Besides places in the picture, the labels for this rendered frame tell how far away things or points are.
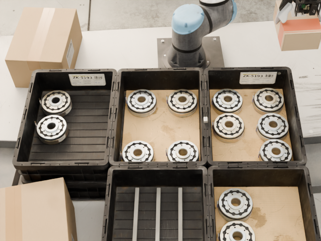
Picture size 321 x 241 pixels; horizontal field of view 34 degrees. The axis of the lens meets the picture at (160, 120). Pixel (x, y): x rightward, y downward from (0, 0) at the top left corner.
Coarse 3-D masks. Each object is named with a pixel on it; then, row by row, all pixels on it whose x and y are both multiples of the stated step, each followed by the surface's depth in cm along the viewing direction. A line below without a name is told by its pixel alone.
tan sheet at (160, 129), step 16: (160, 96) 187; (128, 112) 183; (160, 112) 183; (128, 128) 179; (144, 128) 179; (160, 128) 179; (176, 128) 179; (192, 128) 178; (160, 144) 175; (160, 160) 171
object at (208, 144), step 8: (288, 72) 178; (208, 80) 178; (208, 88) 176; (208, 96) 174; (208, 104) 171; (296, 104) 170; (208, 112) 171; (296, 112) 170; (208, 120) 167; (296, 120) 166; (208, 128) 166; (208, 136) 164; (208, 144) 162; (208, 152) 160; (304, 152) 159; (208, 160) 158; (304, 160) 157
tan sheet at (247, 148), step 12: (252, 96) 186; (252, 108) 182; (252, 120) 179; (252, 132) 176; (288, 132) 176; (216, 144) 174; (228, 144) 174; (240, 144) 173; (252, 144) 173; (288, 144) 173; (216, 156) 171; (228, 156) 171; (240, 156) 171; (252, 156) 170
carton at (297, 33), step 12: (276, 0) 172; (276, 12) 173; (276, 24) 174; (288, 24) 165; (300, 24) 165; (312, 24) 165; (288, 36) 164; (300, 36) 164; (312, 36) 164; (288, 48) 168; (300, 48) 168; (312, 48) 168
